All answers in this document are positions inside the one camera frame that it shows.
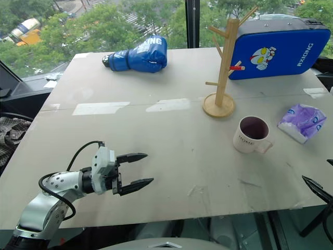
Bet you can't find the white mug with pink handle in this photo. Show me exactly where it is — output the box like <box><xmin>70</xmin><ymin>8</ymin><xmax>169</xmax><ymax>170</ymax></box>
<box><xmin>232</xmin><ymin>115</ymin><xmax>275</xmax><ymax>155</ymax></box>

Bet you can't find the black case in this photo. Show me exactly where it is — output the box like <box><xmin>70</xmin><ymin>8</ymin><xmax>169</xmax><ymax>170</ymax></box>
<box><xmin>310</xmin><ymin>55</ymin><xmax>333</xmax><ymax>88</ymax></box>

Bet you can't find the black chair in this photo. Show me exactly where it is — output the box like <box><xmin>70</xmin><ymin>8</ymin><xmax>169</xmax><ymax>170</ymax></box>
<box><xmin>0</xmin><ymin>82</ymin><xmax>54</xmax><ymax>123</ymax></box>

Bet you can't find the blue boxing glove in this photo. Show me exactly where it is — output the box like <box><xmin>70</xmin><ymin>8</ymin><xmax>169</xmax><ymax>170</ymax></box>
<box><xmin>101</xmin><ymin>35</ymin><xmax>168</xmax><ymax>73</ymax></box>

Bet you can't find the wooden mug tree stand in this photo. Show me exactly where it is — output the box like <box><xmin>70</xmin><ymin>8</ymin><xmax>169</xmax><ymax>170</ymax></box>
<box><xmin>202</xmin><ymin>5</ymin><xmax>259</xmax><ymax>119</ymax></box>

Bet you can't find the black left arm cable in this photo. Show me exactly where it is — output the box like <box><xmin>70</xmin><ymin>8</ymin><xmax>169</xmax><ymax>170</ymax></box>
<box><xmin>38</xmin><ymin>140</ymin><xmax>106</xmax><ymax>221</ymax></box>

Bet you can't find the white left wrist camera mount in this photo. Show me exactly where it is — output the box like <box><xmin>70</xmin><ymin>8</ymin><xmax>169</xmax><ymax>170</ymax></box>
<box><xmin>91</xmin><ymin>146</ymin><xmax>117</xmax><ymax>195</ymax></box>

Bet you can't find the white tape patch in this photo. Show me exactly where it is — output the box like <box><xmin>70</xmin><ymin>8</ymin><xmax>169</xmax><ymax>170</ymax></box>
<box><xmin>302</xmin><ymin>87</ymin><xmax>329</xmax><ymax>99</ymax></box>

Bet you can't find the black window mullion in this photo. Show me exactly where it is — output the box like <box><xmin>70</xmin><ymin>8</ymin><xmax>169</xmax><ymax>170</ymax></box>
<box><xmin>185</xmin><ymin>0</ymin><xmax>201</xmax><ymax>49</ymax></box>

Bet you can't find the plaid cloth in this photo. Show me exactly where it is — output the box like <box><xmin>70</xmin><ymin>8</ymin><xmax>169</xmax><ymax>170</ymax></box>
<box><xmin>0</xmin><ymin>116</ymin><xmax>33</xmax><ymax>168</ymax></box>

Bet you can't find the blue cartoon kick pad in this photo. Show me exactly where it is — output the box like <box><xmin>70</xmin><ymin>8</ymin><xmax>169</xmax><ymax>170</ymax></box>
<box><xmin>228</xmin><ymin>17</ymin><xmax>332</xmax><ymax>81</ymax></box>

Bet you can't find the purple tissue pack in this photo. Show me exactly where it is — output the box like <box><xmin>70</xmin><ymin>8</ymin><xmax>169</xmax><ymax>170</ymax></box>
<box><xmin>277</xmin><ymin>103</ymin><xmax>328</xmax><ymax>145</ymax></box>

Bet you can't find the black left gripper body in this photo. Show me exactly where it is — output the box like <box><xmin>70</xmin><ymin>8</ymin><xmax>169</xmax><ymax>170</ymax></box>
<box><xmin>103</xmin><ymin>161</ymin><xmax>123</xmax><ymax>196</ymax></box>

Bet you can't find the clear tape strip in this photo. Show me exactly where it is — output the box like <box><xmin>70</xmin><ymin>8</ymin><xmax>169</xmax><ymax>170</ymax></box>
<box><xmin>72</xmin><ymin>101</ymin><xmax>131</xmax><ymax>116</ymax></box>
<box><xmin>145</xmin><ymin>97</ymin><xmax>192</xmax><ymax>113</ymax></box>

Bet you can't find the cement mixer truck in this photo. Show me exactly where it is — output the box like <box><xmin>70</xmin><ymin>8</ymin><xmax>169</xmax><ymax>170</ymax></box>
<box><xmin>0</xmin><ymin>17</ymin><xmax>43</xmax><ymax>47</ymax></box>

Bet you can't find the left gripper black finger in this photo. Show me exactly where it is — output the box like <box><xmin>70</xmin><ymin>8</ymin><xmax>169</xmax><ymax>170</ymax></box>
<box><xmin>118</xmin><ymin>178</ymin><xmax>155</xmax><ymax>197</ymax></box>
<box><xmin>116</xmin><ymin>153</ymin><xmax>149</xmax><ymax>165</ymax></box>

